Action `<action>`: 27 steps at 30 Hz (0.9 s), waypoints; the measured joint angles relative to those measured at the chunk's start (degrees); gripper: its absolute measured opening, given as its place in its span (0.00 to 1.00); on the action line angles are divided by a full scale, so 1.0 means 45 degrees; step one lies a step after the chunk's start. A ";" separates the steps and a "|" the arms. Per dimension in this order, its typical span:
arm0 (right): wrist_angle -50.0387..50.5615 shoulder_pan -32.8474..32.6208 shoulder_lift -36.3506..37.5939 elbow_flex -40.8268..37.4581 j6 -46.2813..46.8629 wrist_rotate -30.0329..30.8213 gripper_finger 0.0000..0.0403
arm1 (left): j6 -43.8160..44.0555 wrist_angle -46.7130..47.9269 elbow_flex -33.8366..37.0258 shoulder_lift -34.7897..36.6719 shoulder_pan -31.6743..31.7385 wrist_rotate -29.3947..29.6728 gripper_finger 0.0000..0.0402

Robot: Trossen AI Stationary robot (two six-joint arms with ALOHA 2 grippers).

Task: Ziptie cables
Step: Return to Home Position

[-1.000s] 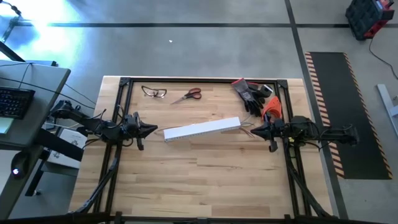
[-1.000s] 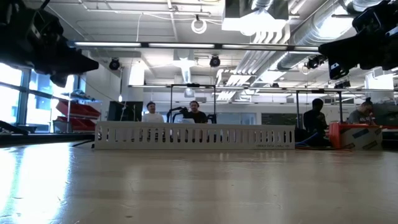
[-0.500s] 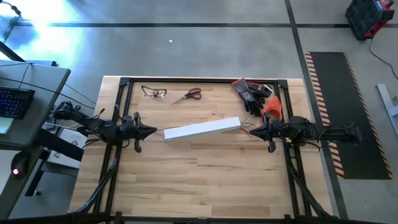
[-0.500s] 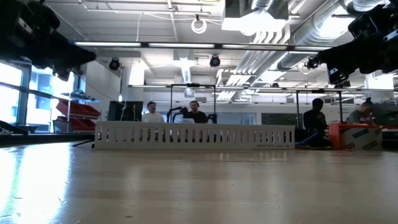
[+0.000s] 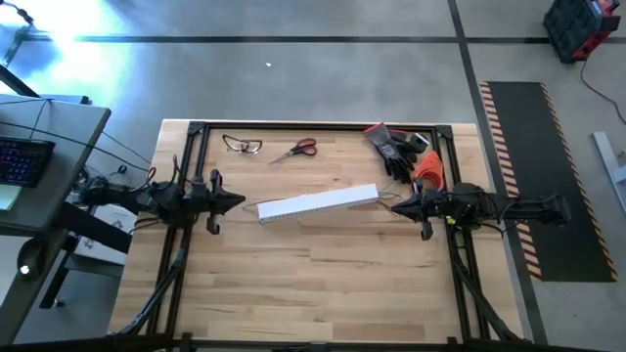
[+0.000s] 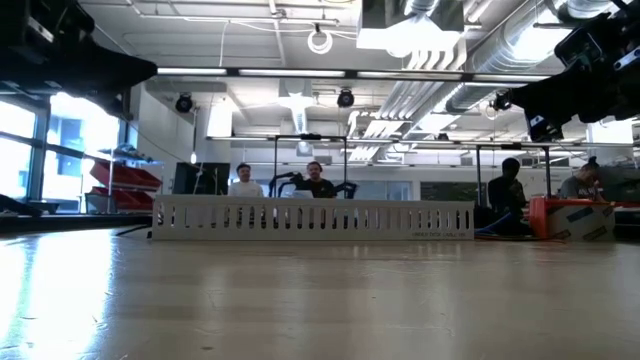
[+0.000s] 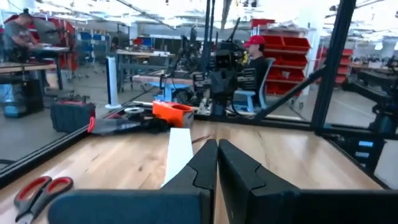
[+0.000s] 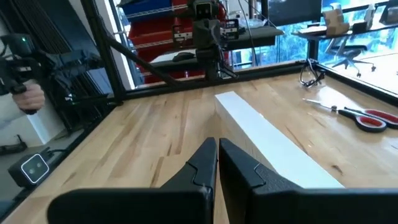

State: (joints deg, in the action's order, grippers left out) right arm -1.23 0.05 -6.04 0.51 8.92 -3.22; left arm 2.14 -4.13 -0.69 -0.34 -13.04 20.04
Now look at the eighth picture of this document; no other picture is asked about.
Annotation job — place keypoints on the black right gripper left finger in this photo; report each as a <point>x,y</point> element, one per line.
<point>140,208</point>

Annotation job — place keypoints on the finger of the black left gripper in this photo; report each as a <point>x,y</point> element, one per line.
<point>202,62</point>
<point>215,63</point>

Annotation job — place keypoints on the black depth camera box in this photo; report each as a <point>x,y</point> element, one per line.
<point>31,169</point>

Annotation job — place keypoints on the black desk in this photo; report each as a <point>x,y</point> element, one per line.
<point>314,46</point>

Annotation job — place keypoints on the blue storage bin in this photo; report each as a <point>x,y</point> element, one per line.
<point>149,7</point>

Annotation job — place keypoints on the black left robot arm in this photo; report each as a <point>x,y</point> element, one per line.
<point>230,29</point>

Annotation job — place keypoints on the person's hand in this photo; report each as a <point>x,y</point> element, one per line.
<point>29,98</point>

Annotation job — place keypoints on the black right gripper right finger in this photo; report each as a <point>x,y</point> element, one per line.
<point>295,208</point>

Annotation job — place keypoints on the black computer mouse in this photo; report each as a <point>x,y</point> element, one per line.
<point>183,56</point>

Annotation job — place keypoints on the grey desk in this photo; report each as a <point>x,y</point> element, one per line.
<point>258,34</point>

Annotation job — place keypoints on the brown cardboard box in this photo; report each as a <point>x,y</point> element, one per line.
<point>335,21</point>

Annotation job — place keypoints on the clear safety glasses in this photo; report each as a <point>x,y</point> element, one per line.
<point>311,83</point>

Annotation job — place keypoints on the white duct cover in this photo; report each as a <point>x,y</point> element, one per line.
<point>280,146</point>

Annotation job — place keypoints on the person's forearm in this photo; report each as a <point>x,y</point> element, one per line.
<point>9,112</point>

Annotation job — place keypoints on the black office chair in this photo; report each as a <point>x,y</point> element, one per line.
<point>348,53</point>

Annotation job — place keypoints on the black monitor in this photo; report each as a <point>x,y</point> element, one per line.
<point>295,12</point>

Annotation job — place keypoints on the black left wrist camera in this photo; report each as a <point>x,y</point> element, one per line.
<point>205,9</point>

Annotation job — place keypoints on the black ribbed panel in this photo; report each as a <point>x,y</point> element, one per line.
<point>40,25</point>

